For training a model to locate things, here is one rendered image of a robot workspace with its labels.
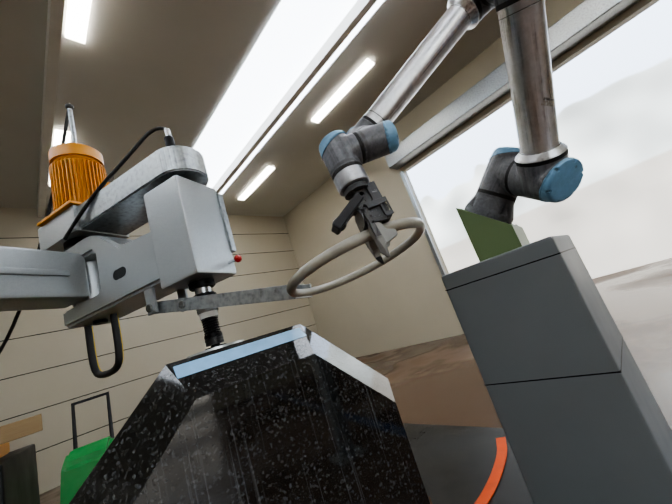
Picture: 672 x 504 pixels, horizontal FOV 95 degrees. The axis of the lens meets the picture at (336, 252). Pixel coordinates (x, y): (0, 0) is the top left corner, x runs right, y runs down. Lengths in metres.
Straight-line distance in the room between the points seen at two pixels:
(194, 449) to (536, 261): 1.06
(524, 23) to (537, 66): 0.12
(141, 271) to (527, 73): 1.52
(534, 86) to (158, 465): 1.29
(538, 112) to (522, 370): 0.83
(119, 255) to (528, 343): 1.62
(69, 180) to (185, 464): 1.63
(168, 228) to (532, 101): 1.33
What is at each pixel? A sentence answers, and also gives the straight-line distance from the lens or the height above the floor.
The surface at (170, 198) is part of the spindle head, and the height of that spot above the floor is 1.46.
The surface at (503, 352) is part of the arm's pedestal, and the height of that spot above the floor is 0.53.
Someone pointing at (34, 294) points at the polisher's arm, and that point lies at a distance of 1.71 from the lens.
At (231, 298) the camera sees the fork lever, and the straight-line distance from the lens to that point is 1.19.
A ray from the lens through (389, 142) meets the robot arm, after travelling 0.91.
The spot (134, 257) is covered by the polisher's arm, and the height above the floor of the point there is 1.32.
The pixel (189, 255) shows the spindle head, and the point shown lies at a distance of 1.27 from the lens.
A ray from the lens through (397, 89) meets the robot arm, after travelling 1.08.
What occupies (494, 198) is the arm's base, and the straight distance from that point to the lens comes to 1.36.
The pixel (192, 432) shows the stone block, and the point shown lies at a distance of 0.72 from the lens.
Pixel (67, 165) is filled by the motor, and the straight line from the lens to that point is 2.12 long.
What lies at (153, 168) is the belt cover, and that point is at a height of 1.63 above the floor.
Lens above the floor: 0.80
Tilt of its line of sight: 13 degrees up
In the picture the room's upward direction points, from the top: 19 degrees counter-clockwise
